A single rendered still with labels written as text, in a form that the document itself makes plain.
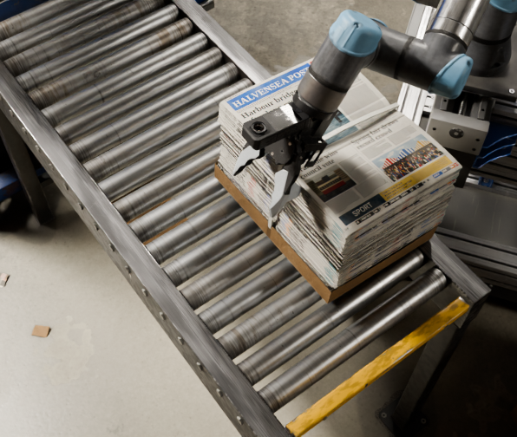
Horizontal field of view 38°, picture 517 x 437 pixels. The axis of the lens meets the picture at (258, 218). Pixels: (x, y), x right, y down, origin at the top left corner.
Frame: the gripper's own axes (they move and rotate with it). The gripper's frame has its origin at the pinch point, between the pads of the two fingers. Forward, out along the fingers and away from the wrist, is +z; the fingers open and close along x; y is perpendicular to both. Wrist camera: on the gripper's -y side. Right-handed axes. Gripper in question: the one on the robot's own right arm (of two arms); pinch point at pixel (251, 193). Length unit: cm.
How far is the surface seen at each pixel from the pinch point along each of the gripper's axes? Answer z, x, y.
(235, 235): 19.1, 7.4, 14.4
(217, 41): 2, 56, 38
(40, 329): 107, 57, 26
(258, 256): 18.7, 0.6, 15.4
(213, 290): 25.8, -0.2, 6.0
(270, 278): 19.3, -5.1, 14.1
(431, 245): 1.7, -18.3, 40.2
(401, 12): 2, 99, 179
